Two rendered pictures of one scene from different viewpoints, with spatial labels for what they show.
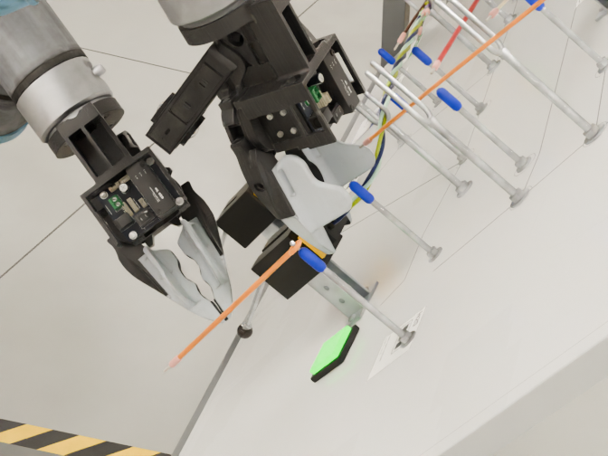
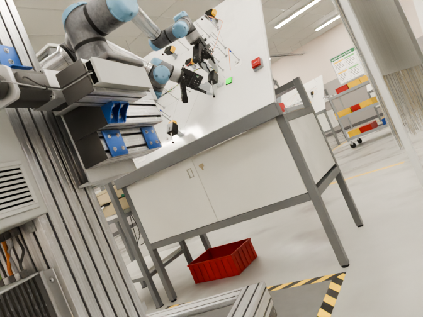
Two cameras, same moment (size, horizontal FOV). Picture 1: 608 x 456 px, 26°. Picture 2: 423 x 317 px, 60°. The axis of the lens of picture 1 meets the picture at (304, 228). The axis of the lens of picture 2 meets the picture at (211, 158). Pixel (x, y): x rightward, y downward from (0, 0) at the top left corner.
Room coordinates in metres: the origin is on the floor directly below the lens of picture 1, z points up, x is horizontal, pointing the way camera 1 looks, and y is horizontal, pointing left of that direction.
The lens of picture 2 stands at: (0.54, 2.00, 0.71)
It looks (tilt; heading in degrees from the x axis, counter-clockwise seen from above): 1 degrees up; 285
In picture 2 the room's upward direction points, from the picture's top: 23 degrees counter-clockwise
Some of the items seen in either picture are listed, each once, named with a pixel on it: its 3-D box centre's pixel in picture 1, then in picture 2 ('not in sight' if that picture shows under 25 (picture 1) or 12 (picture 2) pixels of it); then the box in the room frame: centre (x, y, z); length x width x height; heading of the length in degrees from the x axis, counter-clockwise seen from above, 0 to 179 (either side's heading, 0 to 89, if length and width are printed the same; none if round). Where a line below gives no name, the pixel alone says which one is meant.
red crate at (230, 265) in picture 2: not in sight; (222, 260); (1.39, -0.42, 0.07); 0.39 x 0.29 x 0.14; 160
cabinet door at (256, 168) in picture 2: not in sight; (245, 173); (0.90, 0.09, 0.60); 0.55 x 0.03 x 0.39; 164
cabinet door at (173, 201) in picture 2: not in sight; (169, 202); (1.43, -0.07, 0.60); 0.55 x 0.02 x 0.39; 164
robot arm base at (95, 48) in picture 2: not in sight; (95, 58); (1.09, 0.83, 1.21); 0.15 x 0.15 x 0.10
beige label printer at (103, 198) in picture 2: not in sight; (116, 199); (1.91, -0.35, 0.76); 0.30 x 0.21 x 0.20; 77
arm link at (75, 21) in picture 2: not in sight; (84, 26); (1.08, 0.83, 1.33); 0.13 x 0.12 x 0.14; 174
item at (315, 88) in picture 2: not in sight; (308, 118); (0.31, -7.20, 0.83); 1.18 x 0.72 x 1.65; 154
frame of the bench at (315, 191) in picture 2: not in sight; (240, 205); (1.08, -0.27, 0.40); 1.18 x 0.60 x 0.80; 164
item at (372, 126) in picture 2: not in sight; (362, 111); (-0.50, -4.90, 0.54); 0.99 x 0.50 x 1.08; 156
